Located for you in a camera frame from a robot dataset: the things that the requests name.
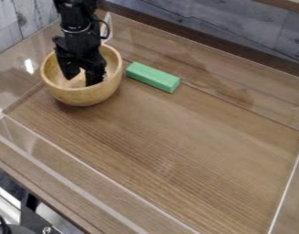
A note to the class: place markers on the wooden bowl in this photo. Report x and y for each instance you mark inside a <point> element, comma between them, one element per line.
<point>73,92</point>

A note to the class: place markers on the clear acrylic corner bracket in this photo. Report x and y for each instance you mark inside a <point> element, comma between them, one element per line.
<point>106,28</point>

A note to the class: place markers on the black metal base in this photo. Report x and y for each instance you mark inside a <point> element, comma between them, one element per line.
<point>31,220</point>

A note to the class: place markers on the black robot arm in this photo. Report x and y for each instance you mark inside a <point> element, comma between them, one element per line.
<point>78,16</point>

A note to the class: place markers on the clear acrylic enclosure wall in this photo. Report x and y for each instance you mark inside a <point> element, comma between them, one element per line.
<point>99,205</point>

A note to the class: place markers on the green stick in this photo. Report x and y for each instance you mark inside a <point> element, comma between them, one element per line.
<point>153,77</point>

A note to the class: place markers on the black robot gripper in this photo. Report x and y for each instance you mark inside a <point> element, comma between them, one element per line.
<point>78,53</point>

